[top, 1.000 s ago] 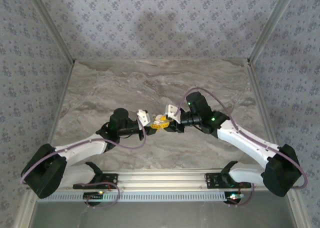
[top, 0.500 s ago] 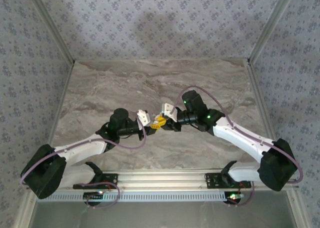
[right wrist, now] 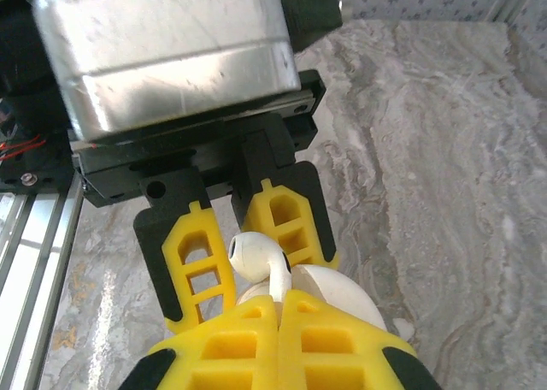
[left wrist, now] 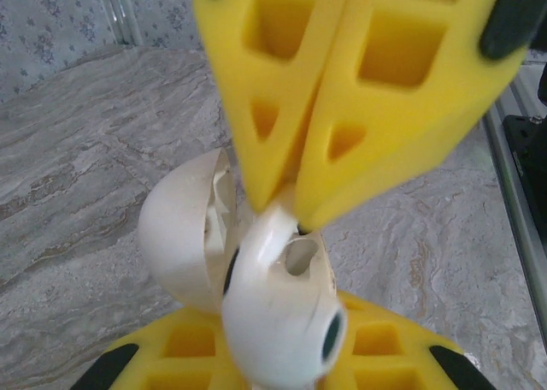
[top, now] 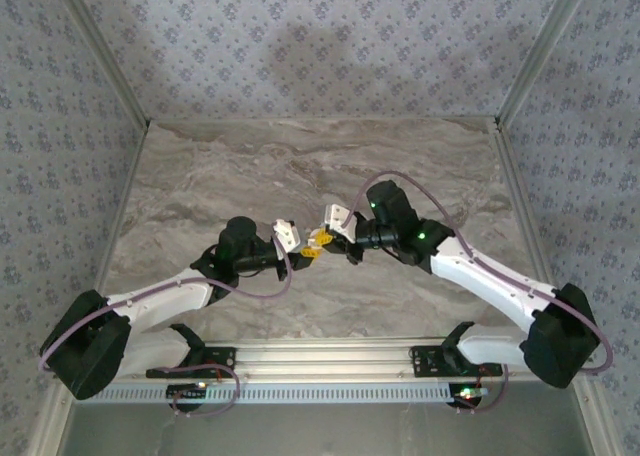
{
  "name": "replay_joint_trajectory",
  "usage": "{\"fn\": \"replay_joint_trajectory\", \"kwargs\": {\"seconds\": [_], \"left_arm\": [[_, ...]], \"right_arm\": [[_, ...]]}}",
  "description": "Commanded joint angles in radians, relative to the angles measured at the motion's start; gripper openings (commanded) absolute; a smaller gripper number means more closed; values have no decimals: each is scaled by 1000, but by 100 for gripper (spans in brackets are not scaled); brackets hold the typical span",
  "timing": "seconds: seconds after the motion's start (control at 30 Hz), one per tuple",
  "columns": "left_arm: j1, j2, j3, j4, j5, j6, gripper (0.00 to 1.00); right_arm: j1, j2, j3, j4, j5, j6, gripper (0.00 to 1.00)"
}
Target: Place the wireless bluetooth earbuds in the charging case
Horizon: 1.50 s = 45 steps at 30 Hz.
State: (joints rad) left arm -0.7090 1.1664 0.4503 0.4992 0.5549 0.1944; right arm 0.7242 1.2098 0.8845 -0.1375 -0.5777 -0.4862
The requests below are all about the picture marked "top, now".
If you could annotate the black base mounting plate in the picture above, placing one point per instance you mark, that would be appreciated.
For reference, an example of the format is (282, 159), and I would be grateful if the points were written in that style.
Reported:
(220, 358)
(425, 361)

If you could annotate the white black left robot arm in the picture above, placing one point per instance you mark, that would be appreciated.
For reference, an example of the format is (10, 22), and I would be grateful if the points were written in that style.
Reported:
(165, 301)

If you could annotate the aluminium frame post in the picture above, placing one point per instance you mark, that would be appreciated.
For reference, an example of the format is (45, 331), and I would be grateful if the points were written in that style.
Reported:
(540, 51)
(104, 51)

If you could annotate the black controller board with LED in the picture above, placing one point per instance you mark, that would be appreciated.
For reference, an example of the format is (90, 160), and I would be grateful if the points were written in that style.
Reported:
(185, 391)
(467, 392)

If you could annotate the aluminium table side rail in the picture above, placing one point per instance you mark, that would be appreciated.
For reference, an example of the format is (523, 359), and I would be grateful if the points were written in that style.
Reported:
(526, 226)
(116, 226)

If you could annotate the grey metal shelf panel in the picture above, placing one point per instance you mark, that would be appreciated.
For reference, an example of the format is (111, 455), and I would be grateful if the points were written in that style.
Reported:
(325, 433)

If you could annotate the aluminium mounting rail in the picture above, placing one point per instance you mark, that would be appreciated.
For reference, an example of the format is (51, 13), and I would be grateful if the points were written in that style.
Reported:
(325, 358)

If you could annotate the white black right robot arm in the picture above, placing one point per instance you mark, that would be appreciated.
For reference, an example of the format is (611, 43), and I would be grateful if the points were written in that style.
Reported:
(490, 281)

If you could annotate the short aluminium frame strut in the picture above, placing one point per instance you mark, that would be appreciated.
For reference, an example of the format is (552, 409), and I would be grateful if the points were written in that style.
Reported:
(602, 436)
(50, 431)

